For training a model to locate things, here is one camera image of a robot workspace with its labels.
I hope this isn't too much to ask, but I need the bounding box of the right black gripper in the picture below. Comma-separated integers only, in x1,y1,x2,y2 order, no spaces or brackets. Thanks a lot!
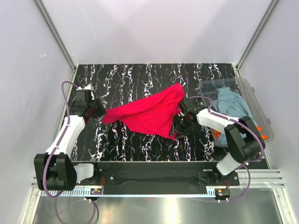
168,114,193,139

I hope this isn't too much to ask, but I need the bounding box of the pink red t shirt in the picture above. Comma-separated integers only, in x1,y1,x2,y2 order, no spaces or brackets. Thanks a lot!
102,84,185,140

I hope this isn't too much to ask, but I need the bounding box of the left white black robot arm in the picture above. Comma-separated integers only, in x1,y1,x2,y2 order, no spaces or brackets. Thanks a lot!
34,84,106,192

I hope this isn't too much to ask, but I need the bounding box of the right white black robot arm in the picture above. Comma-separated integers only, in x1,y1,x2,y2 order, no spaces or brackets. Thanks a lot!
169,96,265,185

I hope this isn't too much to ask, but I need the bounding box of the black marble pattern mat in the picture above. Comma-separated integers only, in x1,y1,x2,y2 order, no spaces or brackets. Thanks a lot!
71,63,238,161

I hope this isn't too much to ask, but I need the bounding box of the orange t shirt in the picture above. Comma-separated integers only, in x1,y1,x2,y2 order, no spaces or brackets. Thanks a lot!
211,114,268,145

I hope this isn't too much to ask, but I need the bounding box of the clear plastic bin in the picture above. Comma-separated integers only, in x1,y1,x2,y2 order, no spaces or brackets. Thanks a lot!
199,77,274,142

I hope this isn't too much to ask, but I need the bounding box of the grey blue t shirt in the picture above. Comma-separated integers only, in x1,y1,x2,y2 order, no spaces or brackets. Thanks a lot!
214,87,259,148

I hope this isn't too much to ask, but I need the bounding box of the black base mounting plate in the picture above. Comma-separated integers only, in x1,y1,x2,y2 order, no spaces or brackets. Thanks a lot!
78,161,247,196

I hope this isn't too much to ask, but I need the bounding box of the right orange connector block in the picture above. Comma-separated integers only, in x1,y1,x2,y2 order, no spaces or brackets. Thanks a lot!
216,189,230,196

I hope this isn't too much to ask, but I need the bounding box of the orange connector block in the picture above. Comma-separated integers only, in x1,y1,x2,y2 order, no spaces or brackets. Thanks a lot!
216,189,230,196
90,188,103,195

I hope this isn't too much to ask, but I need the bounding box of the left orange connector block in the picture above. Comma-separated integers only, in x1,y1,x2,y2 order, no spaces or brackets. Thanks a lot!
90,188,103,195

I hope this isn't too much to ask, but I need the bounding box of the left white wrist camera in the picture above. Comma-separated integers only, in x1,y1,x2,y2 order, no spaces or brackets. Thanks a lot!
76,84,95,102

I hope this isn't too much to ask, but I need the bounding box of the aluminium rail crossbar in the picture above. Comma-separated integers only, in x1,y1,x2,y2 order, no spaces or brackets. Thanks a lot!
30,169,285,189

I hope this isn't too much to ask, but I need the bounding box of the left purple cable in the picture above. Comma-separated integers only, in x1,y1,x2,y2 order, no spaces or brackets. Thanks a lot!
43,81,99,224

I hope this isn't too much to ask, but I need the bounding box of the left aluminium frame post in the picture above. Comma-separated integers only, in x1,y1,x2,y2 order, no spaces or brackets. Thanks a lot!
33,0,77,72

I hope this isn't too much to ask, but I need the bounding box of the aluminium frame post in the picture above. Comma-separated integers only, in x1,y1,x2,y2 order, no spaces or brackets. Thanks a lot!
33,0,77,72
235,0,280,71

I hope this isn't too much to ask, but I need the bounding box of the right aluminium frame post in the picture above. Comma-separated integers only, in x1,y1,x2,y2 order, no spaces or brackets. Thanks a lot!
235,0,280,71

